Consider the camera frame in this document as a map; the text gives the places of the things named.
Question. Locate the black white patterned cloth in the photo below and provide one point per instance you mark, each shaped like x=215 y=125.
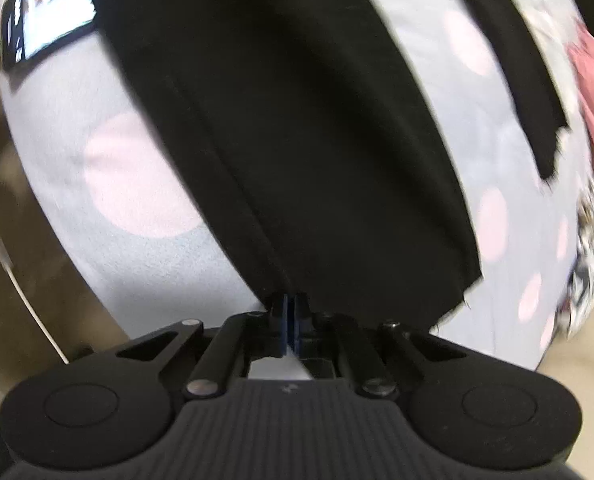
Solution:
x=579 y=300

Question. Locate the black jeans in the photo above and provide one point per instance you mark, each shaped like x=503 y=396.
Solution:
x=312 y=135

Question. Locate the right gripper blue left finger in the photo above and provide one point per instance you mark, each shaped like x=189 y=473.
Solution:
x=242 y=339

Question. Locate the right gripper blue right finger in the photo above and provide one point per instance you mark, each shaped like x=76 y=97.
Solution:
x=341 y=345

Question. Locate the grey pink-dotted bed sheet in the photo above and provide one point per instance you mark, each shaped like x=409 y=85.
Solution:
x=122 y=214

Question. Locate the smartphone with lit screen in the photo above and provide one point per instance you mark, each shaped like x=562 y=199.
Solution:
x=31 y=29

